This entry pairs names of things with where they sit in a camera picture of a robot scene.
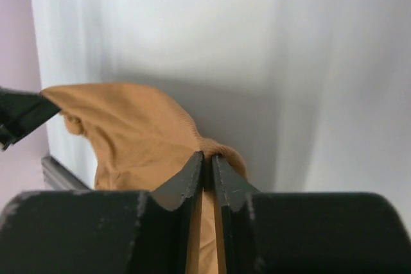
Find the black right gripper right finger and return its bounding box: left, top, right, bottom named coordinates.
left=211, top=155, right=262, bottom=273

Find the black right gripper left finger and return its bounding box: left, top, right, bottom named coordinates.
left=152, top=151, right=204, bottom=273

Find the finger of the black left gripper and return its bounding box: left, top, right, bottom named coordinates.
left=0, top=87, right=61, bottom=151

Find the mustard yellow tank top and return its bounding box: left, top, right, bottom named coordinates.
left=41, top=81, right=250, bottom=274

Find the aluminium frame rail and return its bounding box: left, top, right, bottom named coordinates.
left=41, top=156, right=90, bottom=191

